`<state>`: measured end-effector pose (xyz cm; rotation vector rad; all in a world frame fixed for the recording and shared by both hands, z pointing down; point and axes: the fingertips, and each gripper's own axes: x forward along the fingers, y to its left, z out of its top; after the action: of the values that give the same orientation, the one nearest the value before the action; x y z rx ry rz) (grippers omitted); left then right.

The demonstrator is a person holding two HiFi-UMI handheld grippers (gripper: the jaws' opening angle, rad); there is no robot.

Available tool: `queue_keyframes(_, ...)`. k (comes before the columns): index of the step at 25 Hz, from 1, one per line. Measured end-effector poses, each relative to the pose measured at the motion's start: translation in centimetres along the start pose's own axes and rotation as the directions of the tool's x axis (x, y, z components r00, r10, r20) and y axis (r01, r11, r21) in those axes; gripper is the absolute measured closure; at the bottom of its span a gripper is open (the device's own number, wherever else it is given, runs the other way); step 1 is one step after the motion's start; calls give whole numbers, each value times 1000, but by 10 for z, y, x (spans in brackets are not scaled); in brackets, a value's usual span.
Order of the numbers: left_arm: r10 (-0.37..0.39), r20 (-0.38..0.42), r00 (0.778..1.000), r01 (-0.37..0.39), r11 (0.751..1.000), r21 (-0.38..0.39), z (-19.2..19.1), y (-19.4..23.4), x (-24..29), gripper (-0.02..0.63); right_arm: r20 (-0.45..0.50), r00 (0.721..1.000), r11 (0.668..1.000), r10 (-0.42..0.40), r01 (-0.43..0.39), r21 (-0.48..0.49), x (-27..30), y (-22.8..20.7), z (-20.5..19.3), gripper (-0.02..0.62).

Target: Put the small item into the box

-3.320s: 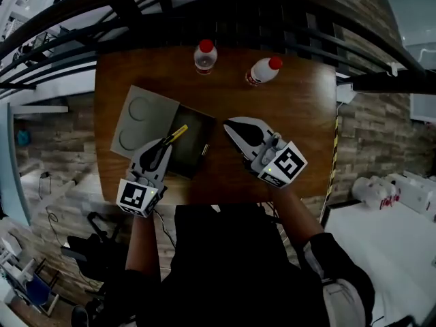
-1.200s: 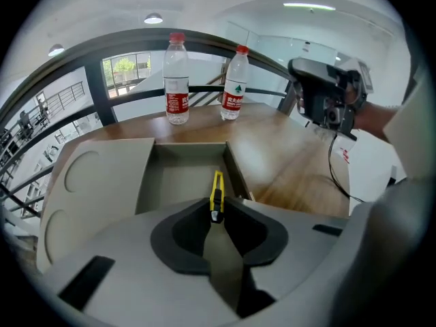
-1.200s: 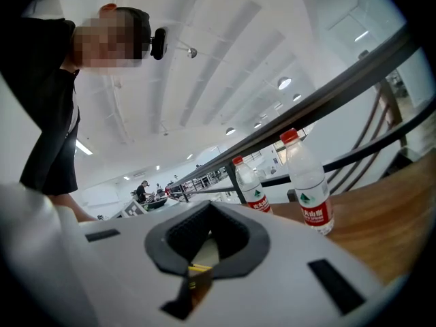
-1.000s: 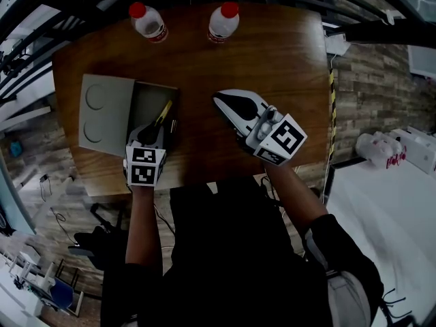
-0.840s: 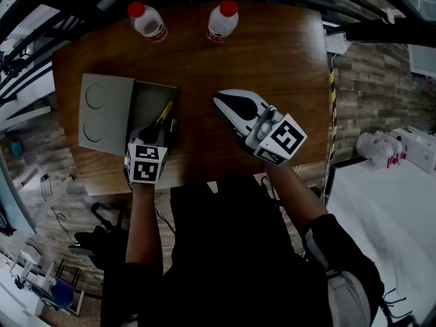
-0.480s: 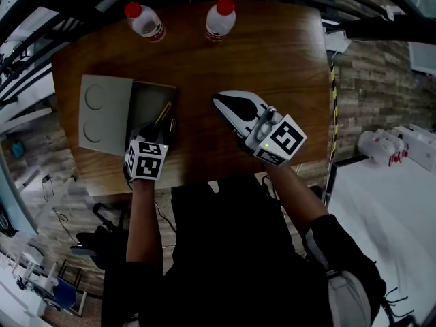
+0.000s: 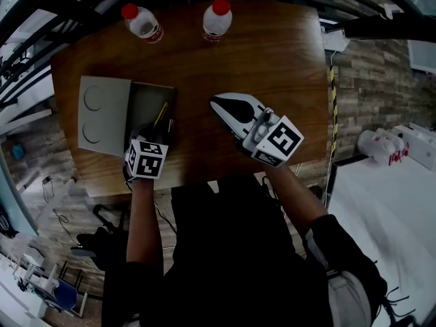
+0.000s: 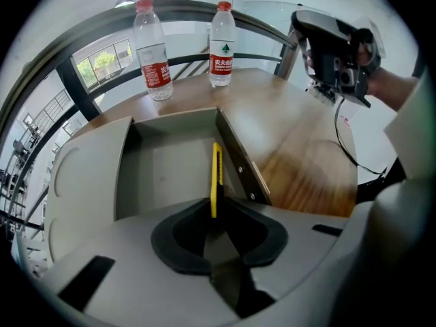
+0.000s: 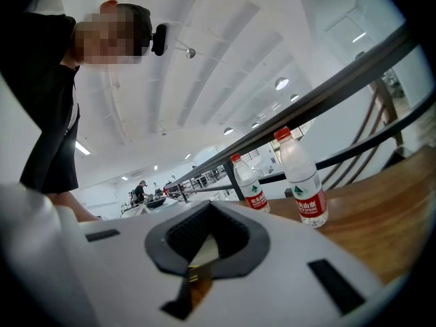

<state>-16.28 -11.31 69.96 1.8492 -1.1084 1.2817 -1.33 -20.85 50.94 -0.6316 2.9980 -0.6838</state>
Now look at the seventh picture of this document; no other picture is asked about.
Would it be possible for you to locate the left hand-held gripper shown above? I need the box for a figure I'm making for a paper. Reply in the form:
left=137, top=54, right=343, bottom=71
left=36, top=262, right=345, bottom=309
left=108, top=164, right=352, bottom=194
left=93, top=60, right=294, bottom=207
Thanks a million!
left=122, top=124, right=170, bottom=183

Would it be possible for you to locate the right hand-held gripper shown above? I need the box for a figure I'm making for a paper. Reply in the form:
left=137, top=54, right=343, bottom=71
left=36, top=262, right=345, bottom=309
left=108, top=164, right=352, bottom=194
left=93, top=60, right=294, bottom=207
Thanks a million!
left=210, top=93, right=305, bottom=168

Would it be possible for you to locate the yellow pen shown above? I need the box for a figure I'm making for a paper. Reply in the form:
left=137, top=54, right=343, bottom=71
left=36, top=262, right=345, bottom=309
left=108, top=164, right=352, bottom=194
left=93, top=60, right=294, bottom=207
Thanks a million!
left=153, top=101, right=169, bottom=129

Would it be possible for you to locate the grey drawer box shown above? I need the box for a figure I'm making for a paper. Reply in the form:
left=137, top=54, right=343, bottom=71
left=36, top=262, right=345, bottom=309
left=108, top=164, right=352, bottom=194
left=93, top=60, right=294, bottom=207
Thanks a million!
left=77, top=75, right=178, bottom=158

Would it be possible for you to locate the grey shoulder bag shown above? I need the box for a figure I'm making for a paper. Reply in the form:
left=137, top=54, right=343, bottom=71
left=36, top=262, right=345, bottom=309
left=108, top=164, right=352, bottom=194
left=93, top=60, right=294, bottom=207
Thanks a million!
left=304, top=228, right=373, bottom=327

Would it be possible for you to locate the person's right forearm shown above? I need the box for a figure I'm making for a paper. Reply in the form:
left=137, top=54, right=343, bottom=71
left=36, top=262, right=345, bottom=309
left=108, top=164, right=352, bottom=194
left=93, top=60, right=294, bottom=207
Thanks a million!
left=263, top=163, right=330, bottom=232

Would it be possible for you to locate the person's left forearm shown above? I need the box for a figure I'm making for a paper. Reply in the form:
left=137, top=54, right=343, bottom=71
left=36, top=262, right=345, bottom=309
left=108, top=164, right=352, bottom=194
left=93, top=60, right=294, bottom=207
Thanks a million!
left=125, top=178, right=165, bottom=266

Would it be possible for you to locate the white box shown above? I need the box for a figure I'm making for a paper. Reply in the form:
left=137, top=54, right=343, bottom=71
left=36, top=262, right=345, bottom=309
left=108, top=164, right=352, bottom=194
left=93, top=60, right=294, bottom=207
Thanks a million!
left=391, top=123, right=436, bottom=172

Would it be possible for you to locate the red-capped water bottle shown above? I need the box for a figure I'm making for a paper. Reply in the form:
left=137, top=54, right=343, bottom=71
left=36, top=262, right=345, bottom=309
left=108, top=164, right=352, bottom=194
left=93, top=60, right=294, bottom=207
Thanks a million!
left=121, top=3, right=165, bottom=44
left=202, top=0, right=234, bottom=42

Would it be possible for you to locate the yellow black striped tape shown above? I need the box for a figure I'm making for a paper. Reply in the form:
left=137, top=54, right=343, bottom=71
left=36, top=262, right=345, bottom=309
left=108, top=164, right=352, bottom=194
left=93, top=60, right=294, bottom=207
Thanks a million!
left=328, top=64, right=340, bottom=160

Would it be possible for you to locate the black office chair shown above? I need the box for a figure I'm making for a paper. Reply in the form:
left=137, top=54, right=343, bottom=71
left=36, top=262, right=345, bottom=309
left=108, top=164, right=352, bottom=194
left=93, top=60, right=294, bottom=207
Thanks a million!
left=70, top=204, right=132, bottom=273

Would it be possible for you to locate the person's black shirt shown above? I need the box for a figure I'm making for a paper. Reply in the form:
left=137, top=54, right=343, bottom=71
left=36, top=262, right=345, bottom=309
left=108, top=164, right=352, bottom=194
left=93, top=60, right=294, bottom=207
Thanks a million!
left=101, top=174, right=388, bottom=327

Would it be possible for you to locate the light blue table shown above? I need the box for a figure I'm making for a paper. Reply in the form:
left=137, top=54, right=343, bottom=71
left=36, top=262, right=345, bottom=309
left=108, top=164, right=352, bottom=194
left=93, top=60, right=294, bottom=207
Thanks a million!
left=0, top=109, right=52, bottom=238

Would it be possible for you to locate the white bag with red print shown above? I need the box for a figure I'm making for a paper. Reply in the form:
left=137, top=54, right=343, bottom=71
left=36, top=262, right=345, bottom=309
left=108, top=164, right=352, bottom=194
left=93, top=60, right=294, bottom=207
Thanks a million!
left=357, top=127, right=410, bottom=167

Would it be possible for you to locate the blue chair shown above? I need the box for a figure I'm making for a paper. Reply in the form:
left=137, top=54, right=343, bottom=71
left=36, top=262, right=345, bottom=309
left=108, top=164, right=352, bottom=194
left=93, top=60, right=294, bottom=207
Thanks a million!
left=50, top=260, right=89, bottom=318

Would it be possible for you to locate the wooden table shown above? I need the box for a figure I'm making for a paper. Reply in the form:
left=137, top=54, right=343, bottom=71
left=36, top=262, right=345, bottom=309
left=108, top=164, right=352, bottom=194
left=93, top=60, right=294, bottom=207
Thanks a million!
left=0, top=0, right=436, bottom=106

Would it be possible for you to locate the white table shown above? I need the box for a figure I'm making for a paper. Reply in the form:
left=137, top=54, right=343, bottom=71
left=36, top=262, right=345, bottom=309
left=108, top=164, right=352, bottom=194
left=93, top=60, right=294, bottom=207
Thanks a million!
left=326, top=153, right=436, bottom=327

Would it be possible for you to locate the translucent glass panel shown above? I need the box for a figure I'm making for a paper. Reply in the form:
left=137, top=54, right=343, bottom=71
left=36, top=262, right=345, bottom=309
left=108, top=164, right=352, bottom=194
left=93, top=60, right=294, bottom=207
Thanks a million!
left=407, top=39, right=436, bottom=74

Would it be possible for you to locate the black floor cable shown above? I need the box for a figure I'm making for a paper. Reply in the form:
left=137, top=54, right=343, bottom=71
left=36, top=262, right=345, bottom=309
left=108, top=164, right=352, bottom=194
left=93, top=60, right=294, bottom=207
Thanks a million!
left=42, top=176, right=80, bottom=245

